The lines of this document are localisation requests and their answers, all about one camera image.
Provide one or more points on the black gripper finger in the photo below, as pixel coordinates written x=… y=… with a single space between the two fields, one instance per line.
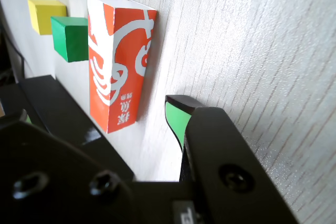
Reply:
x=52 y=182
x=225 y=155

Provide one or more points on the yellow wooden cube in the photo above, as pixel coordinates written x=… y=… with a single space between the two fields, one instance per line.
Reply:
x=44 y=15

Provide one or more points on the green wooden cube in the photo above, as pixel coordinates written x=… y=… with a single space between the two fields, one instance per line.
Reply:
x=68 y=40

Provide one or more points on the orange white carton box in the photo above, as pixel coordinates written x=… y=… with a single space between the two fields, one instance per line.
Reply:
x=115 y=77

